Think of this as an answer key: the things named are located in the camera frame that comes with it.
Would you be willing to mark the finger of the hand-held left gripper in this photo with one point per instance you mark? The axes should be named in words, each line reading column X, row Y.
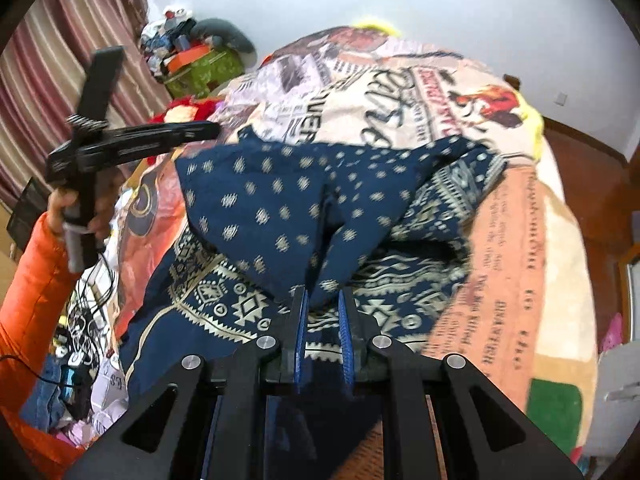
column 165, row 131
column 140, row 151

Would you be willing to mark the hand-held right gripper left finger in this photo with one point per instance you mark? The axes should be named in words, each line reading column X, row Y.
column 301, row 340

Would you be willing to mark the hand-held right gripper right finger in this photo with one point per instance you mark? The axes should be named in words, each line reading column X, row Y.
column 346, row 340

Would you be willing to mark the navy patterned dress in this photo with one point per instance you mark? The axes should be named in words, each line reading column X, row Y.
column 280, row 195

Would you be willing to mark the person's left forearm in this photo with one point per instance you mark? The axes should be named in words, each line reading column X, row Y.
column 30, row 300

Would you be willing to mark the person's left hand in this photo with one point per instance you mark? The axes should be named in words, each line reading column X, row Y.
column 107, row 210

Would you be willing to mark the red plush toy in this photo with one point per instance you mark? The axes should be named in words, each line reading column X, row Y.
column 185, row 110

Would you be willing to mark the dark framed panel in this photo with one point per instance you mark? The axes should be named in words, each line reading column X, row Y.
column 27, row 210

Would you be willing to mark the green patterned box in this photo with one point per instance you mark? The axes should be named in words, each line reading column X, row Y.
column 210, row 72

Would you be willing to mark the orange box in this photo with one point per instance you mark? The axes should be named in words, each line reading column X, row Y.
column 189, row 57

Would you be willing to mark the pile of mixed clutter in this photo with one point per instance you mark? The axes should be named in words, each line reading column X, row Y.
column 167, row 35

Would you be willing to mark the striped curtain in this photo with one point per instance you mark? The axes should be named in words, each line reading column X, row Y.
column 60, row 60

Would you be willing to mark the newspaper print blanket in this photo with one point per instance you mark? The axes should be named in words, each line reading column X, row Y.
column 520, row 270

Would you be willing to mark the blue denim cloth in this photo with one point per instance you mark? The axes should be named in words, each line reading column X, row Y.
column 47, row 395

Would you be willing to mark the pink plastic item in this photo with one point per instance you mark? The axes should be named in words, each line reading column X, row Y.
column 611, row 332

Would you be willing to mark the wooden bed post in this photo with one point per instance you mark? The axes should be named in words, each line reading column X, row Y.
column 512, row 81

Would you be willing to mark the wall socket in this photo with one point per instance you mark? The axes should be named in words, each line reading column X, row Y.
column 560, row 98

